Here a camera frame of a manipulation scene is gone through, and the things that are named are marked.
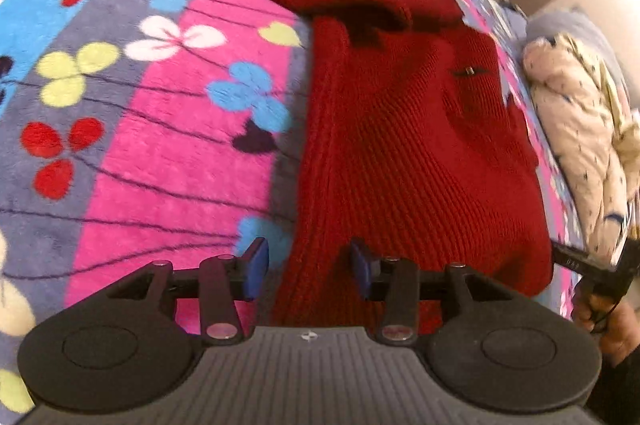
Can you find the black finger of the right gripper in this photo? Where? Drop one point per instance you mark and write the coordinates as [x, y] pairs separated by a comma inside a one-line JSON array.
[[605, 279]]

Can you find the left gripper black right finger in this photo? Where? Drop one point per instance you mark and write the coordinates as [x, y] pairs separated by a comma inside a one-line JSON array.
[[400, 285]]

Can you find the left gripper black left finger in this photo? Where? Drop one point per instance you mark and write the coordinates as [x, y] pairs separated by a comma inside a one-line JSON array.
[[218, 283]]

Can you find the red knit sweater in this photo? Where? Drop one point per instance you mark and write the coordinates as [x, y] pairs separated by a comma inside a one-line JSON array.
[[411, 146]]

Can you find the right hand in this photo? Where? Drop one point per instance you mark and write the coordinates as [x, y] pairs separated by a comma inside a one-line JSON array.
[[621, 335]]

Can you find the cream star-print duvet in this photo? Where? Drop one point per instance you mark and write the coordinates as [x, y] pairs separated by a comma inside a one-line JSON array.
[[593, 134]]

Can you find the colourful floral fleece blanket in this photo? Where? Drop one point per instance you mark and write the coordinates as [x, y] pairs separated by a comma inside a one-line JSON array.
[[134, 130]]

